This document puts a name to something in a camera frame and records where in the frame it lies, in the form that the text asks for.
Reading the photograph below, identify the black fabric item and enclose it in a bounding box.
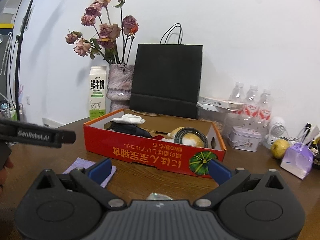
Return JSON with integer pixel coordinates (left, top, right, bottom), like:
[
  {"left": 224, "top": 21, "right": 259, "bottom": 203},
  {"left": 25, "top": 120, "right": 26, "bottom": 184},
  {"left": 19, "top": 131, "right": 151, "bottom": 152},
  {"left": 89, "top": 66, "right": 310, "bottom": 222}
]
[{"left": 104, "top": 121, "right": 152, "bottom": 138}]

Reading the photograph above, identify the yellow green apple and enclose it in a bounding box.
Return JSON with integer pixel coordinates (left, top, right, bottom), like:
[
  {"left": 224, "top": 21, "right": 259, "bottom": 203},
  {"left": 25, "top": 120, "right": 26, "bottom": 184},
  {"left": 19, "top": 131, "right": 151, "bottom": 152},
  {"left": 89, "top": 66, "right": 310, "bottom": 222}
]
[{"left": 270, "top": 139, "right": 290, "bottom": 159}]

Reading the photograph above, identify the clear container with grains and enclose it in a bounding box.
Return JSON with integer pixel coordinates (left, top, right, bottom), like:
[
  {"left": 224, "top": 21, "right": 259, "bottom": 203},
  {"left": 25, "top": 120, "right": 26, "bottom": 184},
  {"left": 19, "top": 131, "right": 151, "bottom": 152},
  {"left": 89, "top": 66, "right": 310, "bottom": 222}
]
[{"left": 197, "top": 103, "right": 226, "bottom": 134}]

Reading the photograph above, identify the small printed tin box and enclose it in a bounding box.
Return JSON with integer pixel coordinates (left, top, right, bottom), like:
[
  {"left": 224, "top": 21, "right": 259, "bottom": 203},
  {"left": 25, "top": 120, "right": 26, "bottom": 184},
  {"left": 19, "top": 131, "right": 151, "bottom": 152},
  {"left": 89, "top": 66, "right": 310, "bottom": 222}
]
[{"left": 227, "top": 126, "right": 262, "bottom": 152}]

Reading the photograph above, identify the black white braided cable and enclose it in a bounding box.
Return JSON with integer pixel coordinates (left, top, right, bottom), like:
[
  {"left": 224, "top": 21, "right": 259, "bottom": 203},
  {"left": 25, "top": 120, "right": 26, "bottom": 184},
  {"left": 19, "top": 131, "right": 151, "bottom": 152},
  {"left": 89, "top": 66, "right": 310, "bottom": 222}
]
[{"left": 173, "top": 126, "right": 209, "bottom": 149}]

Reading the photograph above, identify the black paper shopping bag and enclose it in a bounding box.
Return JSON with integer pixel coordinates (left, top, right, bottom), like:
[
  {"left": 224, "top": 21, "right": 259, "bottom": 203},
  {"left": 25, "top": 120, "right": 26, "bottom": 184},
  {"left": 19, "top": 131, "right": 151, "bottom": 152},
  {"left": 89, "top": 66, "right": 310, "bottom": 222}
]
[{"left": 130, "top": 23, "right": 203, "bottom": 119}]

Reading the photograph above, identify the white green milk carton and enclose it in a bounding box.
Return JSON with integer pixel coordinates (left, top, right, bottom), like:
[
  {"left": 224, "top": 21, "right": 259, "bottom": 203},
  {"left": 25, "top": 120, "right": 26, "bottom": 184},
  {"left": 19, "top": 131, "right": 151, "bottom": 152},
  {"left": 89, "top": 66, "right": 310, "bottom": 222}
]
[{"left": 89, "top": 66, "right": 107, "bottom": 120}]

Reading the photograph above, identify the pink textured flower vase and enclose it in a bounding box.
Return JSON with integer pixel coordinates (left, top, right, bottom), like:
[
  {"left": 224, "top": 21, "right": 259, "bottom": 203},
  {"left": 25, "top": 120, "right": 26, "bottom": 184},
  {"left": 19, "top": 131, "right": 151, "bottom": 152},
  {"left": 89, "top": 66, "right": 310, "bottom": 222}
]
[{"left": 106, "top": 64, "right": 135, "bottom": 112}]

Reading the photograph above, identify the yellow white plush toy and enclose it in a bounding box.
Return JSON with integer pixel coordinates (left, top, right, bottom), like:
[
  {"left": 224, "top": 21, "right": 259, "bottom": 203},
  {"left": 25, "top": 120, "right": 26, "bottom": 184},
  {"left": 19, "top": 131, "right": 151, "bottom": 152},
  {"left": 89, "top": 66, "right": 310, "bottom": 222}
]
[{"left": 161, "top": 127, "right": 204, "bottom": 147}]

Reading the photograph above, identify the red cardboard pumpkin box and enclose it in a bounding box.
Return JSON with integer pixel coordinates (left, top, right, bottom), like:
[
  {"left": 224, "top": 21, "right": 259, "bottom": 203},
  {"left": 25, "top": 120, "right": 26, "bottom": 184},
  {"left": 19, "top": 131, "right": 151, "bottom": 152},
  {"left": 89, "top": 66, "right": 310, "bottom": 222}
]
[{"left": 84, "top": 109, "right": 227, "bottom": 178}]

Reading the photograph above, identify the dried pink rose bouquet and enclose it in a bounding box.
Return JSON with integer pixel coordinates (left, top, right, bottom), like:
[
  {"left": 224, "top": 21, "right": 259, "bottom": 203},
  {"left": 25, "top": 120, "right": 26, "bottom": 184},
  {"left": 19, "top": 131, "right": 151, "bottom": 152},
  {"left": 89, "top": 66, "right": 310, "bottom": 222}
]
[{"left": 65, "top": 0, "right": 139, "bottom": 65}]

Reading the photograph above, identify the black studio light on stand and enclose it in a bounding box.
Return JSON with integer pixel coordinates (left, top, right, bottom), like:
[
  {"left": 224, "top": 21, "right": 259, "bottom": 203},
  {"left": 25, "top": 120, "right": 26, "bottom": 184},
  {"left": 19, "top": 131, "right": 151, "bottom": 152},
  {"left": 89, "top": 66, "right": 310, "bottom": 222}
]
[{"left": 14, "top": 0, "right": 34, "bottom": 121}]

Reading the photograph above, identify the small white desk fan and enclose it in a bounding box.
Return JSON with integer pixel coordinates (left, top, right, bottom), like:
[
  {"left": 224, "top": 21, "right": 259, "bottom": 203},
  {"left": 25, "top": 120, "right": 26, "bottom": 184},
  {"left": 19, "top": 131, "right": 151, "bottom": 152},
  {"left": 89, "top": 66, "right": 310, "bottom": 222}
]
[{"left": 263, "top": 116, "right": 286, "bottom": 149}]

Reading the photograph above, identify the person's left hand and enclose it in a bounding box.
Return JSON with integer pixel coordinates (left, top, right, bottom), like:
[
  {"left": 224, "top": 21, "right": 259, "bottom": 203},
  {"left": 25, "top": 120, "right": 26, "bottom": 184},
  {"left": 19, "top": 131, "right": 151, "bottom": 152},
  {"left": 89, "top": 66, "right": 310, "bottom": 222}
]
[{"left": 0, "top": 157, "right": 14, "bottom": 193}]

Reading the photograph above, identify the clear water bottle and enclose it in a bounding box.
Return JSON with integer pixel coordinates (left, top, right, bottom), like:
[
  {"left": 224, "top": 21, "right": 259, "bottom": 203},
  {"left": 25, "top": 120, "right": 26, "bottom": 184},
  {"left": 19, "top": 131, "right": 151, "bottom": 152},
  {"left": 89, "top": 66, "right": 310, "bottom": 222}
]
[
  {"left": 258, "top": 89, "right": 272, "bottom": 120},
  {"left": 228, "top": 82, "right": 245, "bottom": 103},
  {"left": 245, "top": 86, "right": 259, "bottom": 117}
]

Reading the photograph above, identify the clear water bottle right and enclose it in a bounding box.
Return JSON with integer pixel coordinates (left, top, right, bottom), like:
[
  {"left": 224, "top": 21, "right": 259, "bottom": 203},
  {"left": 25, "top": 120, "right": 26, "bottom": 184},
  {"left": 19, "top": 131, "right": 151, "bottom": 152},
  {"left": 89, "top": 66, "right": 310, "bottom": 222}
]
[{"left": 258, "top": 89, "right": 272, "bottom": 120}]

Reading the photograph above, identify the clear water bottle middle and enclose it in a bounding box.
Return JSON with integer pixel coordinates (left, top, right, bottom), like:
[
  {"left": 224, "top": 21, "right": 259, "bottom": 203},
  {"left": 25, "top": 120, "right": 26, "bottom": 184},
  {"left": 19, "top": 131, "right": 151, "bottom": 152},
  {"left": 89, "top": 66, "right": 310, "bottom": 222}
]
[{"left": 245, "top": 86, "right": 259, "bottom": 117}]

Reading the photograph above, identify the white orange flat carton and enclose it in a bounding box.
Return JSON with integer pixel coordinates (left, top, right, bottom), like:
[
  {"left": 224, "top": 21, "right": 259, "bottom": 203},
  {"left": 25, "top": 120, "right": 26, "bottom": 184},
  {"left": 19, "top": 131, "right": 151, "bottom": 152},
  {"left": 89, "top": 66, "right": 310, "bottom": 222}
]
[{"left": 197, "top": 96, "right": 245, "bottom": 111}]

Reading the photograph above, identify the clear water bottle left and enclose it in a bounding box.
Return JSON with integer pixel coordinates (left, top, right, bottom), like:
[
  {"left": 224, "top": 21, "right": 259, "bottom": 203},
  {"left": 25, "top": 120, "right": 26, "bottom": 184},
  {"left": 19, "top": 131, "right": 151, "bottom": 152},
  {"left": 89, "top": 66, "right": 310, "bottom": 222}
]
[{"left": 228, "top": 82, "right": 245, "bottom": 103}]

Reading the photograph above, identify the white cloth glove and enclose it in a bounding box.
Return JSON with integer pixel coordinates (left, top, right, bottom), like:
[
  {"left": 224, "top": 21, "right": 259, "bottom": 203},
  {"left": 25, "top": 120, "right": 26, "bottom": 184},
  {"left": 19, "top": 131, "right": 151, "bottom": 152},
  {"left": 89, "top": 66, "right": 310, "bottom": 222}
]
[{"left": 112, "top": 113, "right": 146, "bottom": 125}]

